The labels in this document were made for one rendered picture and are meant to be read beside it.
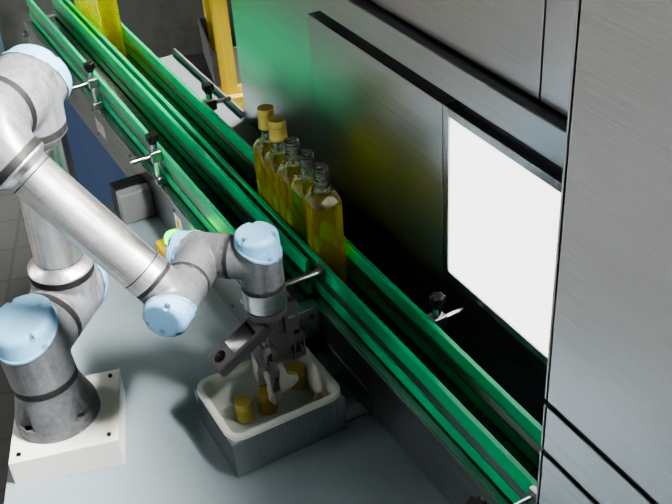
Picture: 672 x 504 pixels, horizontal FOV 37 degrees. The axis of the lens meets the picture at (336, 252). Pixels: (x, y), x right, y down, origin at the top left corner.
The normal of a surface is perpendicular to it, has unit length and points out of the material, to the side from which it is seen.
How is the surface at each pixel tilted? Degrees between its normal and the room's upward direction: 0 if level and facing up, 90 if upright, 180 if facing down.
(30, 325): 10
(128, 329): 0
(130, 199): 90
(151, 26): 90
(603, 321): 90
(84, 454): 90
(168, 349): 0
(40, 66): 48
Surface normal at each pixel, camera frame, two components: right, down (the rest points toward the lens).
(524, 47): -0.87, 0.32
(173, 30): 0.17, 0.56
